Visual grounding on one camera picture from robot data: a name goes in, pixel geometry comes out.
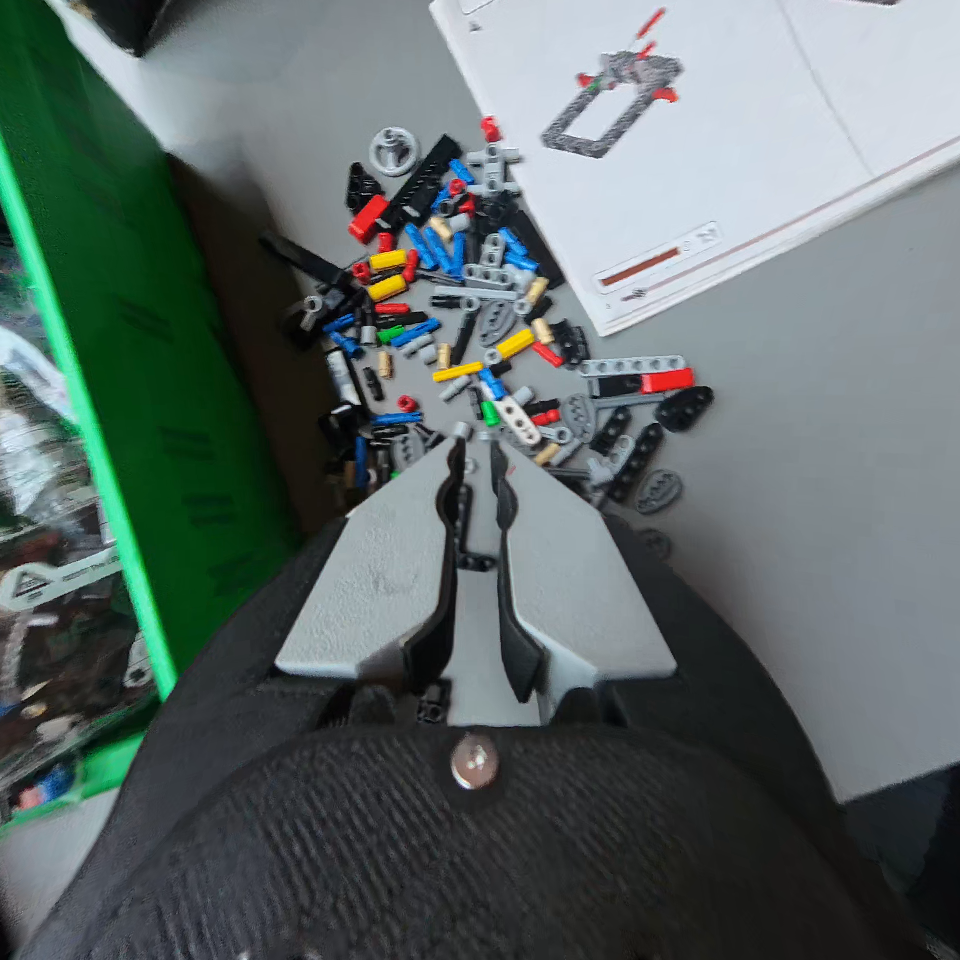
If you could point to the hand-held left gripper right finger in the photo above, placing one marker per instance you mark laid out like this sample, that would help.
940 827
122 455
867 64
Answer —
577 592

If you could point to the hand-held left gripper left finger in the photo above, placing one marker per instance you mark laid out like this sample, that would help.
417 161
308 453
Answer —
375 585

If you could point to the pile of plastic building pieces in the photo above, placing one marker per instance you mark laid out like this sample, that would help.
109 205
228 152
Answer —
390 261

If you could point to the green plastic bin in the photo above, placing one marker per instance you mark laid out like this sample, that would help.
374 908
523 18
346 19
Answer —
150 337

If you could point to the white instruction booklet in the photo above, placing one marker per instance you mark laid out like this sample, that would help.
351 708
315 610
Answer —
750 112

